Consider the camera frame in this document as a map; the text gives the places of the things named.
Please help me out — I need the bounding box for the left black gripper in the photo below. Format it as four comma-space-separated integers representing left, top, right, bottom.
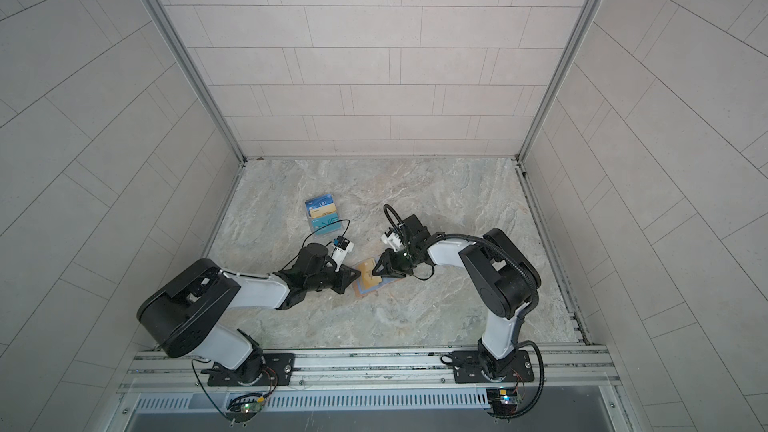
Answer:
304, 264, 364, 297

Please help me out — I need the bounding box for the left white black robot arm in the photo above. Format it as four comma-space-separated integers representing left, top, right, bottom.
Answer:
136, 237, 360, 371

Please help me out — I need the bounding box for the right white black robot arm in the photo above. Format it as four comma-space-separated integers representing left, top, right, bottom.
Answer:
372, 228, 541, 362

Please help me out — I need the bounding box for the teal card on table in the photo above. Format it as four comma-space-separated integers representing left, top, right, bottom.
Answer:
310, 214, 343, 235

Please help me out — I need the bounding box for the gold beige card on table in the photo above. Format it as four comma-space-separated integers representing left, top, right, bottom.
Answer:
308, 204, 337, 219

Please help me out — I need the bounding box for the blue VIP card on table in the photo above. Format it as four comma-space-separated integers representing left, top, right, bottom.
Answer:
305, 194, 335, 214

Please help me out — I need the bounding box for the left green circuit board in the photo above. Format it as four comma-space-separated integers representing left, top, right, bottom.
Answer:
227, 393, 266, 414

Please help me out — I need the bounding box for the green circuit board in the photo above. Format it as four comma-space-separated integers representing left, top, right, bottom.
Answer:
486, 388, 521, 417
227, 393, 266, 414

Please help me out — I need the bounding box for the right green circuit board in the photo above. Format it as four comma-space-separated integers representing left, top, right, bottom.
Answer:
486, 388, 521, 417

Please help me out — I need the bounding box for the white ventilation grille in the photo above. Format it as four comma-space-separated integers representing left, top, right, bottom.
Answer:
135, 388, 490, 414

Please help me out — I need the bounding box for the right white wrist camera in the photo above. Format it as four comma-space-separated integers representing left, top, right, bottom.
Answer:
381, 228, 404, 252

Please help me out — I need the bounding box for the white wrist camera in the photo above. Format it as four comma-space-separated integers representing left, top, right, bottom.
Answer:
331, 236, 354, 271
381, 228, 404, 252

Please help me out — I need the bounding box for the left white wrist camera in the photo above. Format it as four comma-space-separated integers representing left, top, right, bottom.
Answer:
331, 236, 354, 271

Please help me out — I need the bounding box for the right black corrugated cable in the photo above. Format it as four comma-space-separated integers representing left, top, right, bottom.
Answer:
383, 203, 541, 325

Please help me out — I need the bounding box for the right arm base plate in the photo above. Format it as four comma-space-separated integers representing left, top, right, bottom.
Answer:
441, 350, 535, 384

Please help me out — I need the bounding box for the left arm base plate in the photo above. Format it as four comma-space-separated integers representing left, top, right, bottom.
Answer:
202, 353, 296, 387

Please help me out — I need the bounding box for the aluminium mounting rail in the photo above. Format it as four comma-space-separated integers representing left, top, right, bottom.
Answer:
117, 344, 621, 393

